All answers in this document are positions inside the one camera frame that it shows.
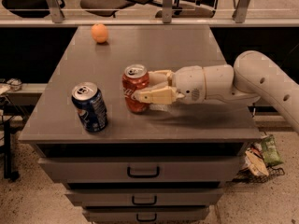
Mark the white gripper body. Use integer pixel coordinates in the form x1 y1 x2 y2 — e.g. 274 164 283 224
172 66 206 105

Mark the bottom grey drawer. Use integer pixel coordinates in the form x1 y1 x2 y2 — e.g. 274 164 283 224
82 206 209 223

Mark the grey drawer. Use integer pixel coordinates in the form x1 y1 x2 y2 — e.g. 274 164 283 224
82 206 209 223
65 189 223 207
38 156 239 183

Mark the middle grey drawer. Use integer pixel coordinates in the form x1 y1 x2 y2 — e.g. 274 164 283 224
65 189 223 207

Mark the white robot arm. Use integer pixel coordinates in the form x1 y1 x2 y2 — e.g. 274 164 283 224
133 50 299 133

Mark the black stand left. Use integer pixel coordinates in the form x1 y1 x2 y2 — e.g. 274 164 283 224
0 97 20 181

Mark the orange fruit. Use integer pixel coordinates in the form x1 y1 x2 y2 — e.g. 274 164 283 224
91 24 108 43

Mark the top grey drawer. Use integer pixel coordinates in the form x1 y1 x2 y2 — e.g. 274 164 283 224
38 156 239 183

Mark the tan snack bag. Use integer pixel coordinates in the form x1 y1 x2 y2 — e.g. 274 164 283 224
245 150 269 176

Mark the black wire basket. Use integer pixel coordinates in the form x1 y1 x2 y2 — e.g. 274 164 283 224
233 167 285 183

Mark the grey drawer cabinet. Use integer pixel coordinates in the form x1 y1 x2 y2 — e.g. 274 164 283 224
18 24 263 224

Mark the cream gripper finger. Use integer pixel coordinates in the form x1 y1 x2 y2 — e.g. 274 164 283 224
149 70 173 86
132 86 184 105

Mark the metal railing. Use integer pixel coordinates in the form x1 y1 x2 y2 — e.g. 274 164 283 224
0 0 299 27

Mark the blue pepsi can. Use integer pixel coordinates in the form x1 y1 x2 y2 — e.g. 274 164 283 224
72 82 108 133

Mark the dark round chair left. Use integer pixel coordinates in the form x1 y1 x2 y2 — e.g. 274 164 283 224
1 0 66 19

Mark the red coke can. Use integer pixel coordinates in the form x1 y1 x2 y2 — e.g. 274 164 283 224
122 64 150 113

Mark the green snack bag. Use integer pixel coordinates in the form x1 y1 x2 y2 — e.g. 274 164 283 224
261 134 283 166

